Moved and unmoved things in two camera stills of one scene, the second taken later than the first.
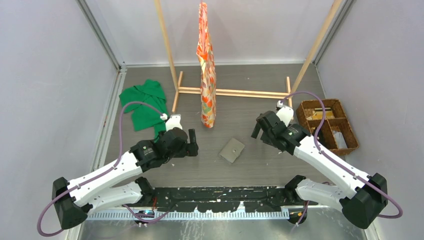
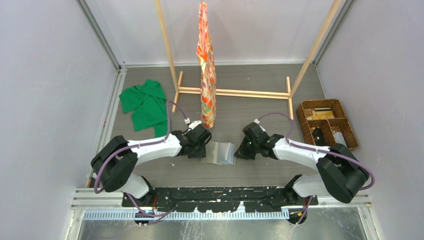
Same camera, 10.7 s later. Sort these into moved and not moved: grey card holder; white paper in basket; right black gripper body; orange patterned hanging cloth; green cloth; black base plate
Moved: grey card holder; right black gripper body
Not moved: white paper in basket; green cloth; black base plate; orange patterned hanging cloth
